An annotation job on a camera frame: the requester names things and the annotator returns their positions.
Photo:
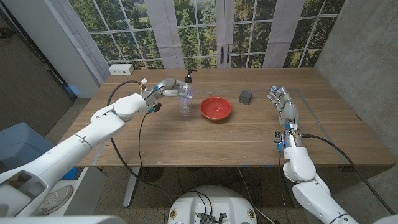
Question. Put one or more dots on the white grey sneaker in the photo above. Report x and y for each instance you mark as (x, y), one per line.
(56, 197)

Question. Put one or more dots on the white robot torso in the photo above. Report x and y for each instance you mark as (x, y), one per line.
(62, 220)

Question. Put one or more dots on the white power strip box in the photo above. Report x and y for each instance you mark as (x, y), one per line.
(121, 69)

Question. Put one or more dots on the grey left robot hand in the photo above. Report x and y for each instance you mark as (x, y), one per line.
(169, 84)

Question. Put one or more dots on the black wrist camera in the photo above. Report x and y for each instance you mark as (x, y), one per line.
(154, 108)
(277, 137)

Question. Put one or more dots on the printed window forest backdrop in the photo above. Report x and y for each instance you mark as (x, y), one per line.
(186, 31)

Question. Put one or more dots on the dark grey block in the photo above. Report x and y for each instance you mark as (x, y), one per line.
(245, 97)

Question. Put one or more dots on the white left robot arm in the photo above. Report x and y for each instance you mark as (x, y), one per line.
(62, 155)

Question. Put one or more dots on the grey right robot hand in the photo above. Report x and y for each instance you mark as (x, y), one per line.
(289, 109)

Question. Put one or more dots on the dark brown door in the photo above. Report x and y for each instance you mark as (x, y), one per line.
(31, 87)

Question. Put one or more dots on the clear dispenser bottle black pump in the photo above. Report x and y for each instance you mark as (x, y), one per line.
(185, 105)

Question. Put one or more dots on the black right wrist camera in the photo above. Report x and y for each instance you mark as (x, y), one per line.
(277, 137)

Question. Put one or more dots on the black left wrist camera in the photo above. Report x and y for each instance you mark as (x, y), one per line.
(154, 108)

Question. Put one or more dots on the red bowl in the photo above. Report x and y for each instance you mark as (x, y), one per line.
(216, 108)

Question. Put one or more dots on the pale blue plastic bin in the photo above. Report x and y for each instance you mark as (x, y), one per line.
(18, 140)

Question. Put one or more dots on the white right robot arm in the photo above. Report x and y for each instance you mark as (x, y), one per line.
(298, 168)

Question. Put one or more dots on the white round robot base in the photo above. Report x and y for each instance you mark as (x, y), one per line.
(214, 199)

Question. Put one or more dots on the white box with blue panels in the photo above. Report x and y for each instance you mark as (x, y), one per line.
(90, 189)

